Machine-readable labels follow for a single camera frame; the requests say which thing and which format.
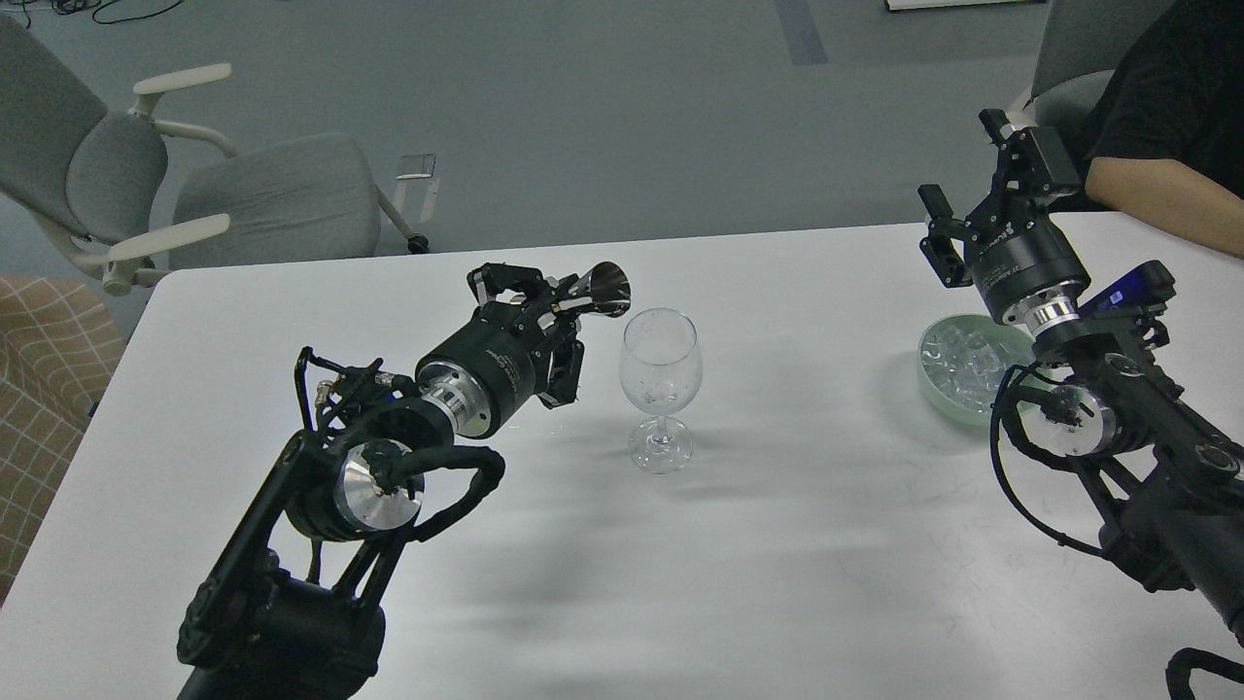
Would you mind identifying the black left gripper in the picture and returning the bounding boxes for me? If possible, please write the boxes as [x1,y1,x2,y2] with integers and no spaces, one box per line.
[415,262,585,439]

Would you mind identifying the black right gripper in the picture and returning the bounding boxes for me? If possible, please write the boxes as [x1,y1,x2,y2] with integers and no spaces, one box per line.
[916,108,1091,325]

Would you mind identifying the steel cocktail jigger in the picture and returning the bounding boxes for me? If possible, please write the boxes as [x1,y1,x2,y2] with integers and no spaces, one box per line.
[550,262,632,318]

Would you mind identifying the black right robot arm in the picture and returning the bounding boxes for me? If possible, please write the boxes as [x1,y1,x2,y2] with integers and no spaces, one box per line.
[918,108,1243,639]

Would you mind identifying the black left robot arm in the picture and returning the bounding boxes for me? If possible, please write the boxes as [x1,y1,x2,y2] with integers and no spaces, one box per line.
[177,262,631,699]

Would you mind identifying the clear wine glass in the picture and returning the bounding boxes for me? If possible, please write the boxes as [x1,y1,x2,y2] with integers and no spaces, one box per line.
[620,307,703,475]

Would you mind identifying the green bowl of ice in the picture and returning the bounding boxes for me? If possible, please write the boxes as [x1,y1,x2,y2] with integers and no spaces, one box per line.
[916,315,1034,426]

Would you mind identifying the grey chair under person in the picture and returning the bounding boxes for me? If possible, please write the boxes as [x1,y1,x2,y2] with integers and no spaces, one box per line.
[1006,1,1172,138]

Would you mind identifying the person in black shirt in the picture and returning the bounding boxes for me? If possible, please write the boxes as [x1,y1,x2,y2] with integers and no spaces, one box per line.
[1076,1,1243,259]

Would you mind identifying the grey office chair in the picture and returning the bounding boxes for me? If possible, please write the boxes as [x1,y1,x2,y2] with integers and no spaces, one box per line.
[1,17,430,296]

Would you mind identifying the beige checkered cushion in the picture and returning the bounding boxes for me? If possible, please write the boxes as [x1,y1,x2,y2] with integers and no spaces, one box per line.
[1,274,124,598]

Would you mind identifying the black floor cables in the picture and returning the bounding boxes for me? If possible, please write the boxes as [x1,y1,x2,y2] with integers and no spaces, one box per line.
[0,0,180,29]

